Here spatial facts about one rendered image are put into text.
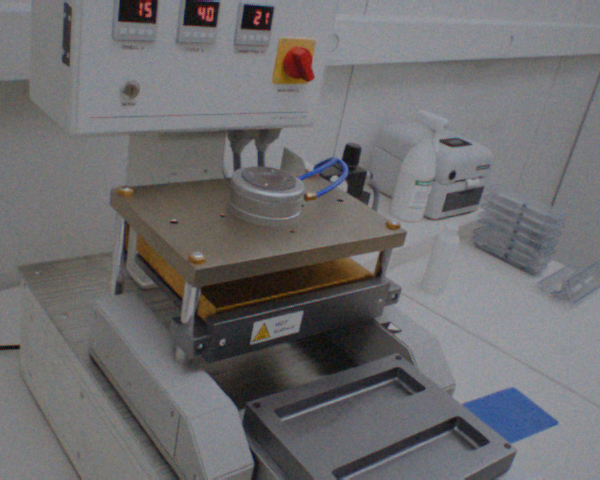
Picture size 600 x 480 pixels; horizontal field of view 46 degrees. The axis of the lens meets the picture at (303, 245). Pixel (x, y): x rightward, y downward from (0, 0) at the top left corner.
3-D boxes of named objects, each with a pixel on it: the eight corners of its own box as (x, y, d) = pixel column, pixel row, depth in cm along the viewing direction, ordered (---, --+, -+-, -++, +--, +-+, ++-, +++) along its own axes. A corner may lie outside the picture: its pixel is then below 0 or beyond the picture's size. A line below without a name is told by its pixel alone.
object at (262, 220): (82, 238, 82) (88, 131, 76) (293, 210, 100) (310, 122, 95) (183, 354, 65) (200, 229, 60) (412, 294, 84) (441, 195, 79)
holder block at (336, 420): (241, 423, 66) (245, 401, 65) (392, 370, 78) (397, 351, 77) (355, 554, 55) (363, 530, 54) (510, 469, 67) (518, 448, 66)
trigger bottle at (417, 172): (382, 210, 167) (408, 109, 157) (404, 206, 173) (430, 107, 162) (409, 226, 162) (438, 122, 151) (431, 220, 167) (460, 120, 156)
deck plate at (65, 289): (16, 270, 91) (16, 264, 90) (241, 236, 112) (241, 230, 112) (191, 525, 60) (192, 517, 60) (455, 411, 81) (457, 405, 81)
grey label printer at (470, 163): (361, 184, 181) (377, 121, 173) (411, 176, 194) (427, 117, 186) (435, 225, 165) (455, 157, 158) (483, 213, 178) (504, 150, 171)
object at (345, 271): (134, 261, 79) (141, 183, 75) (289, 236, 93) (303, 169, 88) (212, 344, 68) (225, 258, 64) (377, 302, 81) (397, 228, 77)
